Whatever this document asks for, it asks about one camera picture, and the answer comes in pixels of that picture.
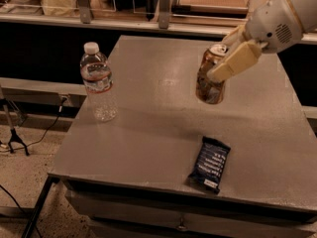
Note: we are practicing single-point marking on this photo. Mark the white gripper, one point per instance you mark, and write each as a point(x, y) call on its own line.
point(271, 23)

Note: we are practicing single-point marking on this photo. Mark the orange soda can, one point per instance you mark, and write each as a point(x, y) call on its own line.
point(208, 89)

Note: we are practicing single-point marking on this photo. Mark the blue rxbar wrapper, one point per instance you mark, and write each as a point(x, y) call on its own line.
point(210, 163)

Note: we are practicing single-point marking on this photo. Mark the clear plastic water bottle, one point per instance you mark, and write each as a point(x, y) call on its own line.
point(98, 81)

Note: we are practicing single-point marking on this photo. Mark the grey table drawer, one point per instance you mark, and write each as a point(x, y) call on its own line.
point(112, 217)

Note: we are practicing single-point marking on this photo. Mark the black table leg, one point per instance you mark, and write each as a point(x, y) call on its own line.
point(32, 221)

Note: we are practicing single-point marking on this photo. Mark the black tripod stand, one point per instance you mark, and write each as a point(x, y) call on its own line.
point(14, 137)

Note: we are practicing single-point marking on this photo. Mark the grey metal shelf rail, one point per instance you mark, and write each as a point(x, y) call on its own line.
point(198, 31)

